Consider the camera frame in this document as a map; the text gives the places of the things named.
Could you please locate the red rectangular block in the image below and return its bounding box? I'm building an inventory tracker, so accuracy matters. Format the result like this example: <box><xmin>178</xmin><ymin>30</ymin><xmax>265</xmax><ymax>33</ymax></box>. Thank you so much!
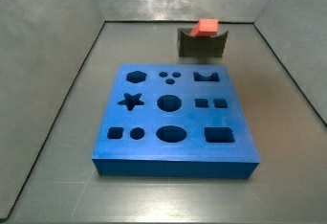
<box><xmin>190</xmin><ymin>19</ymin><xmax>218</xmax><ymax>37</ymax></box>

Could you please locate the blue shape sorting board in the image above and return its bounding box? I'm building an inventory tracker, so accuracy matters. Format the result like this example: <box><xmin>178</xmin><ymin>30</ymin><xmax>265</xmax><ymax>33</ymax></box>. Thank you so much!
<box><xmin>92</xmin><ymin>64</ymin><xmax>260</xmax><ymax>179</ymax></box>

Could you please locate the black curved fixture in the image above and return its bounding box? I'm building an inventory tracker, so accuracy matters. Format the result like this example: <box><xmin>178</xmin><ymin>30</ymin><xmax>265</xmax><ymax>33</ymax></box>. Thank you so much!
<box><xmin>177</xmin><ymin>28</ymin><xmax>228</xmax><ymax>57</ymax></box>

